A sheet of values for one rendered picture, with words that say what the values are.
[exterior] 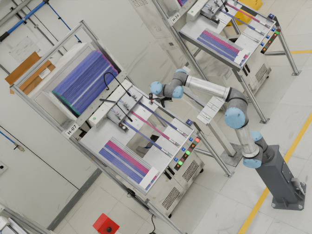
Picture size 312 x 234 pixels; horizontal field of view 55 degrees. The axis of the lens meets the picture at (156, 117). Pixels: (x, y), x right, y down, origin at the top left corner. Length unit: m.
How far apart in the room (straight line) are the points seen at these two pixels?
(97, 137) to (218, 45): 1.45
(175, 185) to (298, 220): 1.12
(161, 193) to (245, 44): 1.65
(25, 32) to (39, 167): 1.66
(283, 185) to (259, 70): 1.66
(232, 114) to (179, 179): 1.44
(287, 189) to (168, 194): 1.11
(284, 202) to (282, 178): 0.31
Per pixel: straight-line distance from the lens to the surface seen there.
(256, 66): 3.68
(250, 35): 3.23
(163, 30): 3.28
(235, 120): 1.79
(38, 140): 4.06
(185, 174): 3.10
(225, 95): 1.89
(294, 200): 2.66
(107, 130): 2.61
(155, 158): 2.52
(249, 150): 2.03
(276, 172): 2.35
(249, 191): 2.92
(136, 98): 2.64
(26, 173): 4.13
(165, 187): 2.98
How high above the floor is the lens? 2.27
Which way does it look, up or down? 30 degrees down
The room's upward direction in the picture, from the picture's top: 40 degrees counter-clockwise
